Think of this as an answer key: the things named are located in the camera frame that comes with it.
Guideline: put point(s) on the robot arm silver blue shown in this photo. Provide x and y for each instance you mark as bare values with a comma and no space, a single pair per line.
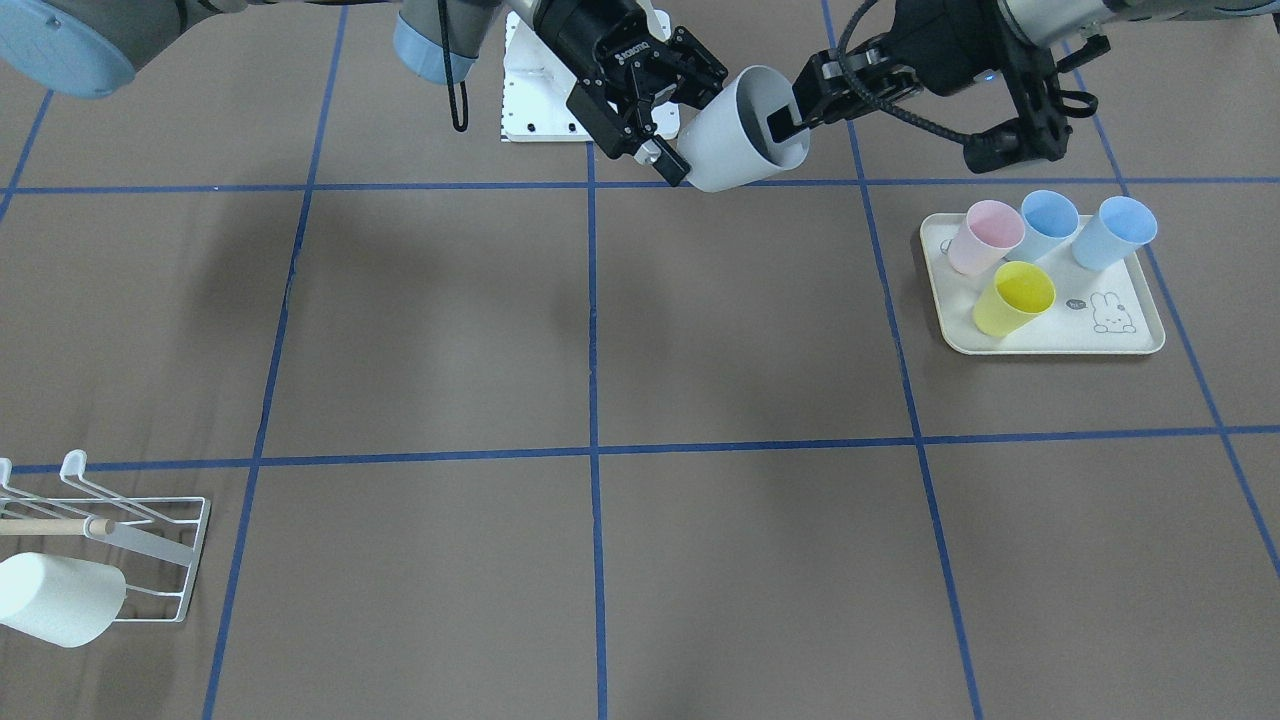
618,67
1062,27

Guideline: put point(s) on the grey ikea cup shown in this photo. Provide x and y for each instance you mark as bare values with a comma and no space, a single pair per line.
727,143

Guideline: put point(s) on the blue cup tray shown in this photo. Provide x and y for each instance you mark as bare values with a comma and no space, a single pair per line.
1049,219
1120,227

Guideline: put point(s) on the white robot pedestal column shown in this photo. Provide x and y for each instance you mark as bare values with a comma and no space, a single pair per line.
590,90

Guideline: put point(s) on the white wire cup rack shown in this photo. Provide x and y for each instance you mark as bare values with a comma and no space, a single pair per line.
171,530

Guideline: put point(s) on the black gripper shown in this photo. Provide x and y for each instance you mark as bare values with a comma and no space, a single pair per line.
583,38
948,45

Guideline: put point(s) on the yellow cup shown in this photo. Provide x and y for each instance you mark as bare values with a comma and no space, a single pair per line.
1018,294

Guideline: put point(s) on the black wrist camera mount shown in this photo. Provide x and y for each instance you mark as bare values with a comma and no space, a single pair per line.
1040,130

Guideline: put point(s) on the pink cup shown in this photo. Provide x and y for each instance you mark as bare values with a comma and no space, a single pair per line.
989,230

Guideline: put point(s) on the cream serving tray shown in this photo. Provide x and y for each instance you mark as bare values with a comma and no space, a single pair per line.
1060,308

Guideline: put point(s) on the blue cup tray middle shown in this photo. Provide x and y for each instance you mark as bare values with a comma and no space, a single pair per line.
1049,219

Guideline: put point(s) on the blue cup near tray front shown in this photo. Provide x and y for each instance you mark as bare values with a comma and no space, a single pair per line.
1120,227

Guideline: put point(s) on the white ikea cup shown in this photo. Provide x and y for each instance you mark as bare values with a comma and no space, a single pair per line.
67,602

